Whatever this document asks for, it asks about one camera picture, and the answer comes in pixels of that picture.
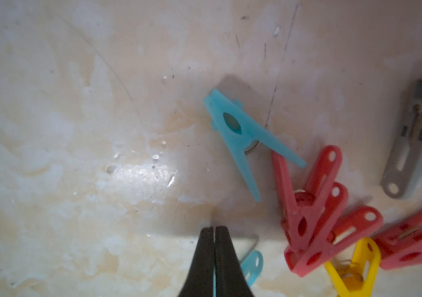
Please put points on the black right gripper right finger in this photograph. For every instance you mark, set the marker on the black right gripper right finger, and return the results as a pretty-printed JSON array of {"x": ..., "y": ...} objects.
[{"x": 229, "y": 278}]

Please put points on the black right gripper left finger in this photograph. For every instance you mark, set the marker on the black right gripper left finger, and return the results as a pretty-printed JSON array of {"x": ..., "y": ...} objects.
[{"x": 200, "y": 279}]

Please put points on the teal clothespin pile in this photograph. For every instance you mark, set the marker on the teal clothespin pile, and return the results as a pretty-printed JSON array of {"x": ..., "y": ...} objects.
[{"x": 252, "y": 261}]

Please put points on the red clothespin pile lower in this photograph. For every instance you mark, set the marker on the red clothespin pile lower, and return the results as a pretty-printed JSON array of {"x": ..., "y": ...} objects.
[{"x": 334, "y": 233}]

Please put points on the yellow clothespin right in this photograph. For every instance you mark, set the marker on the yellow clothespin right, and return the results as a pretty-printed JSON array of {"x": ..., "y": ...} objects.
[{"x": 358, "y": 278}]

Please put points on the teal clothespin upper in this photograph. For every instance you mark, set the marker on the teal clothespin upper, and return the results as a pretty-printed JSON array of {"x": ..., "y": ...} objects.
[{"x": 239, "y": 131}]

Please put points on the red clothespin right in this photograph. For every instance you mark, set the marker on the red clothespin right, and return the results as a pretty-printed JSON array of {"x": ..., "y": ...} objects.
[{"x": 401, "y": 244}]

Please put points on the grey clothespin right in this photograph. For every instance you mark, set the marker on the grey clothespin right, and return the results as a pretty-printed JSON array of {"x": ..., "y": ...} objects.
[{"x": 404, "y": 166}]

